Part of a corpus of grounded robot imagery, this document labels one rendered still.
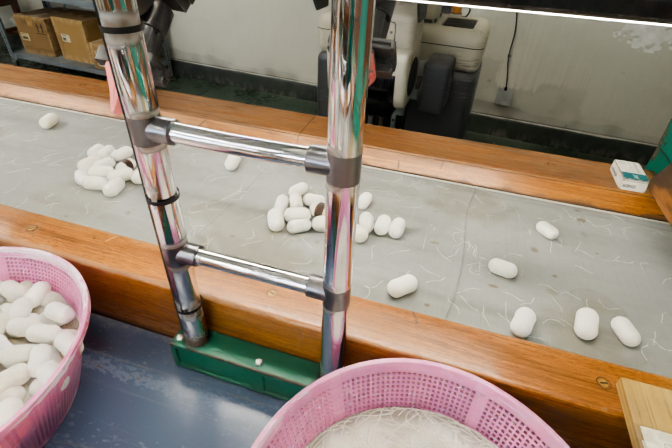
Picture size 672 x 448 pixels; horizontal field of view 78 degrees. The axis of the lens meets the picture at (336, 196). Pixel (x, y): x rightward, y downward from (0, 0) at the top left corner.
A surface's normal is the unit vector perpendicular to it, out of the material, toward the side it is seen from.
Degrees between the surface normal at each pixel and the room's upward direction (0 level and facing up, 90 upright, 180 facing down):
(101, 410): 0
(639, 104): 90
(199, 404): 0
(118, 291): 90
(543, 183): 45
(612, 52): 90
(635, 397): 0
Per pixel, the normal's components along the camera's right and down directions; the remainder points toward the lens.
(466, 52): -0.36, 0.52
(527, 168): 0.04, -0.82
